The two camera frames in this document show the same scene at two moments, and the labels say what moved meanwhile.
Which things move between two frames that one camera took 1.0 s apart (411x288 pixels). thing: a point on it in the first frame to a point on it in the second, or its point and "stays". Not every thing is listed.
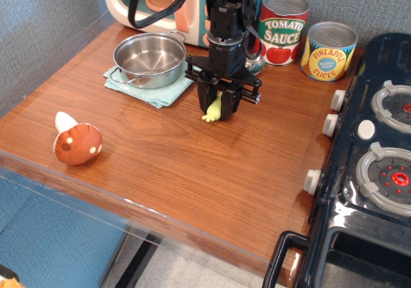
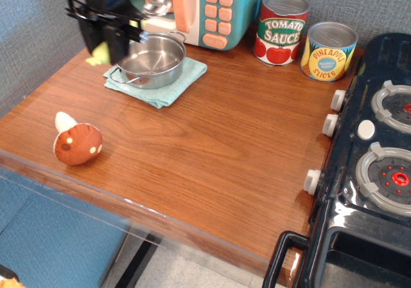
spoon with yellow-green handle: [214, 108] to [101, 52]
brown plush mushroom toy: [76, 143] stays
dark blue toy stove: [359, 232] stays
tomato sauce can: [281, 25] stays
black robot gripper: [225, 65] to [109, 2]
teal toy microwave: [189, 20] stays
